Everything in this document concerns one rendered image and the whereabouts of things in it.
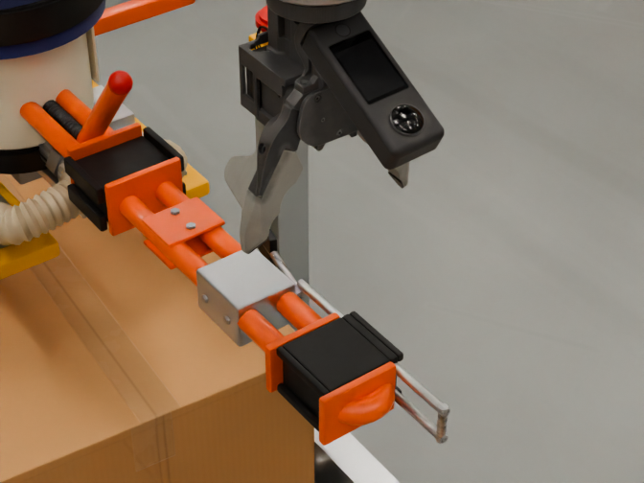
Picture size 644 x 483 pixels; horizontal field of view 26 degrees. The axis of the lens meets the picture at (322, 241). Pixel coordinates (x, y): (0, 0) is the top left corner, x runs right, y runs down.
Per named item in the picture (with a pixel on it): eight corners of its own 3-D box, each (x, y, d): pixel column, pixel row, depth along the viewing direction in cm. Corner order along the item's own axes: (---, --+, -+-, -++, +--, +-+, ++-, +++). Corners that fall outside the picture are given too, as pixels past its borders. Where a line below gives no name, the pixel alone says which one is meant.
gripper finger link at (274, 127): (275, 195, 105) (331, 95, 103) (288, 206, 104) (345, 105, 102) (231, 182, 101) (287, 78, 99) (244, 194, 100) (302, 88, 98)
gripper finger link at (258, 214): (215, 221, 109) (270, 119, 106) (256, 261, 105) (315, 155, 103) (185, 214, 106) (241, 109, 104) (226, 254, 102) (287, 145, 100)
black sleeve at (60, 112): (43, 117, 149) (41, 103, 148) (58, 111, 150) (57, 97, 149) (74, 146, 145) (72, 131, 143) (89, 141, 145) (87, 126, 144)
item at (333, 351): (264, 388, 119) (264, 345, 115) (334, 354, 122) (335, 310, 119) (323, 447, 113) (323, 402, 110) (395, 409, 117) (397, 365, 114)
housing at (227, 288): (194, 308, 127) (192, 270, 125) (256, 280, 130) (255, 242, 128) (237, 350, 123) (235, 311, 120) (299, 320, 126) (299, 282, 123)
